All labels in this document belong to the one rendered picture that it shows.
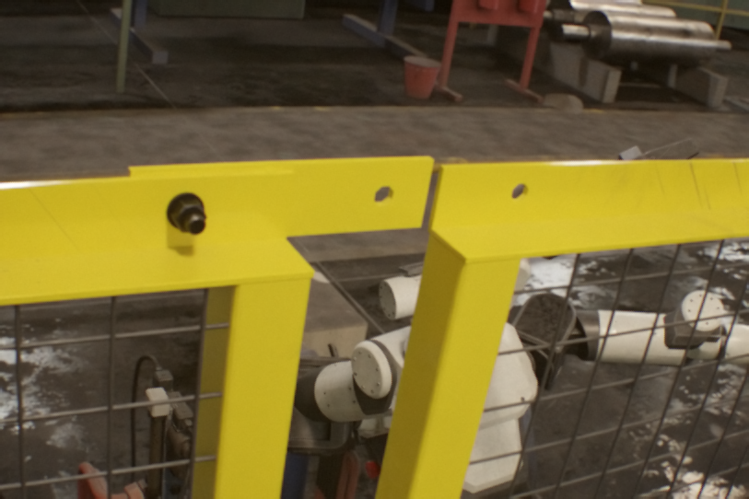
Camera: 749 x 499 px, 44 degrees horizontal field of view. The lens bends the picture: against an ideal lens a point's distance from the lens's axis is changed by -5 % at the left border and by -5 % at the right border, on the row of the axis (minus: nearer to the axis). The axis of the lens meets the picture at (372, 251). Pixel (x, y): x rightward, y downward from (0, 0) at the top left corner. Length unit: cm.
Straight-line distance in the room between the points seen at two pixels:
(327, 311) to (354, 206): 168
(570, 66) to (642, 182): 850
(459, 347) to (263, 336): 15
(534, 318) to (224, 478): 109
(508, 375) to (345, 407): 30
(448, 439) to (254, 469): 15
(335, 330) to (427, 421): 156
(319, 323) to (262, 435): 163
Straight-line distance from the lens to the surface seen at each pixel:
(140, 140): 609
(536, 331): 167
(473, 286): 67
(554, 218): 75
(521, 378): 159
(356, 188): 64
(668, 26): 960
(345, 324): 228
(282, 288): 59
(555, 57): 945
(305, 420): 152
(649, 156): 111
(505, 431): 157
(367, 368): 130
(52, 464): 331
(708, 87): 1005
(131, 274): 57
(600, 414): 405
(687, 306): 175
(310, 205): 63
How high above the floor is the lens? 207
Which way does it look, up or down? 25 degrees down
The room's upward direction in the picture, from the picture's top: 10 degrees clockwise
